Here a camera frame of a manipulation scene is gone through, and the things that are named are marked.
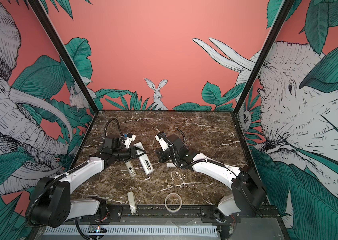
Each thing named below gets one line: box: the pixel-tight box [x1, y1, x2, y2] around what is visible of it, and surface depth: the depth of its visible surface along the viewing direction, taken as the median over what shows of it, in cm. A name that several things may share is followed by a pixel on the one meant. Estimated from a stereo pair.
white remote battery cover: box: [127, 191, 138, 214], surface depth 76 cm
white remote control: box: [133, 141, 154, 175], surface depth 81 cm
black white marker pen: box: [125, 160, 137, 177], surface depth 88 cm
